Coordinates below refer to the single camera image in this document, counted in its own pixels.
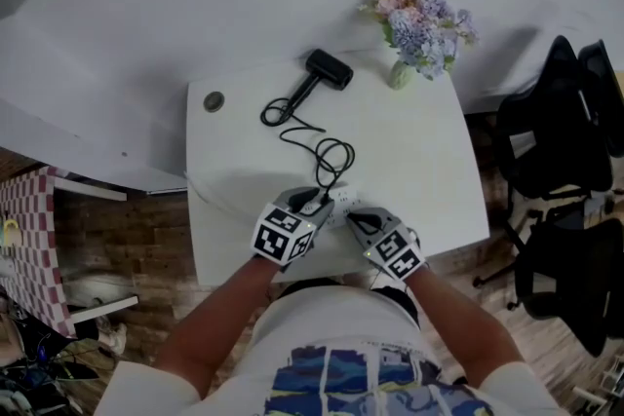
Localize round grey cable grommet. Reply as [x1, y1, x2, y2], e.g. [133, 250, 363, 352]
[202, 91, 227, 115]

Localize black equipment bundle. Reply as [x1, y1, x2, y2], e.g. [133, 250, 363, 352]
[0, 330, 99, 416]

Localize black office chair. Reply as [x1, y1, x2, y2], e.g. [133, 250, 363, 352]
[494, 35, 617, 211]
[472, 38, 624, 359]

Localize pale green vase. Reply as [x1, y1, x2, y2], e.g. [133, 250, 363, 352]
[387, 58, 416, 91]

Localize person's right forearm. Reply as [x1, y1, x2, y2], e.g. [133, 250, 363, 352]
[408, 265, 527, 390]

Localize person's black trousers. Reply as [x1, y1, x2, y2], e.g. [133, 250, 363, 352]
[279, 276, 421, 333]

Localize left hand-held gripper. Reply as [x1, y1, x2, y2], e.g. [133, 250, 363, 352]
[250, 185, 336, 268]

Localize pink checkered table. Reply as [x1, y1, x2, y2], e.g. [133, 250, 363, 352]
[0, 164, 140, 338]

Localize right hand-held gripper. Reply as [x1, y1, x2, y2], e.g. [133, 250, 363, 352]
[346, 207, 425, 282]

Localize person's left forearm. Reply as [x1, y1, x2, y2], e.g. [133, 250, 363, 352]
[155, 255, 283, 399]

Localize yellow cup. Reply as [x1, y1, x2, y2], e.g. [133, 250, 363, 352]
[0, 217, 23, 250]

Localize person's white printed shirt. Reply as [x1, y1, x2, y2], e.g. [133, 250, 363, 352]
[94, 284, 572, 416]

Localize white power strip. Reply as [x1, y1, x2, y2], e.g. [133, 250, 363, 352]
[298, 186, 368, 236]

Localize purple artificial flower bunch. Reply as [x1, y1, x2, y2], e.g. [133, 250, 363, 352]
[357, 0, 481, 82]

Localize black hair dryer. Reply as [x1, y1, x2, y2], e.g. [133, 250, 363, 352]
[259, 48, 358, 206]

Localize white square table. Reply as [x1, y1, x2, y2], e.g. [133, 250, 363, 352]
[184, 47, 491, 288]

